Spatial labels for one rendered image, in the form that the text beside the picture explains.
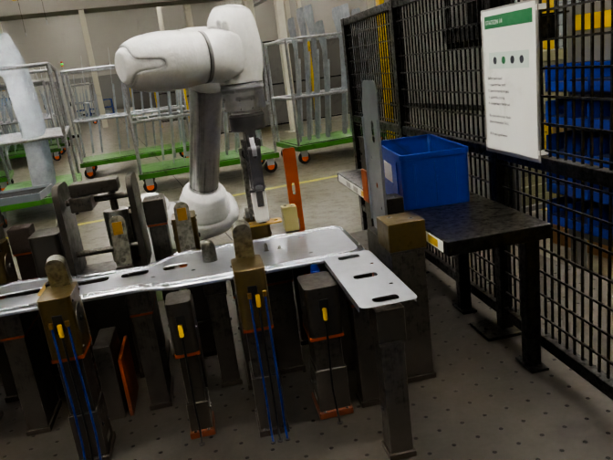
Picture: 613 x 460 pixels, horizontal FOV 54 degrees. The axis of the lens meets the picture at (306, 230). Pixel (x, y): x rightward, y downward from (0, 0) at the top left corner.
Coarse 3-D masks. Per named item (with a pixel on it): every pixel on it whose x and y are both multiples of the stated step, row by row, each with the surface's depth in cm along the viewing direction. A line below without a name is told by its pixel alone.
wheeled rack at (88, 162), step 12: (60, 72) 946; (72, 72) 1035; (84, 72) 1042; (72, 96) 1044; (156, 108) 1089; (72, 120) 966; (84, 120) 972; (168, 144) 1098; (180, 144) 1072; (84, 156) 1071; (96, 156) 1054; (108, 156) 1030; (120, 156) 1005; (132, 156) 1005; (144, 156) 1010; (96, 168) 1075
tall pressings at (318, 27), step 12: (300, 12) 871; (312, 12) 868; (336, 12) 898; (348, 12) 891; (288, 24) 882; (300, 24) 877; (312, 24) 873; (336, 24) 903; (360, 36) 897; (372, 36) 925; (312, 48) 884; (324, 48) 881; (300, 60) 860; (324, 60) 886; (372, 60) 903; (300, 72) 863; (324, 72) 891; (360, 72) 911; (300, 84) 867; (300, 108) 874; (300, 120) 881; (312, 120) 886; (300, 132) 887; (312, 132) 889
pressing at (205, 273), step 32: (192, 256) 136; (224, 256) 133; (288, 256) 127; (320, 256) 125; (352, 256) 125; (0, 288) 131; (32, 288) 128; (96, 288) 123; (128, 288) 121; (160, 288) 120
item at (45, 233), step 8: (40, 232) 144; (48, 232) 143; (56, 232) 142; (32, 240) 139; (40, 240) 139; (48, 240) 139; (56, 240) 140; (32, 248) 139; (40, 248) 139; (48, 248) 140; (56, 248) 140; (40, 256) 140; (48, 256) 140; (64, 256) 142; (40, 264) 140; (40, 272) 141
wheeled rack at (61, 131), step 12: (36, 72) 824; (48, 72) 666; (60, 96) 840; (60, 120) 680; (48, 132) 756; (60, 132) 733; (0, 144) 664; (12, 144) 669; (72, 144) 859; (72, 168) 695; (60, 180) 814; (72, 180) 800; (12, 204) 680; (24, 204) 684; (36, 204) 689
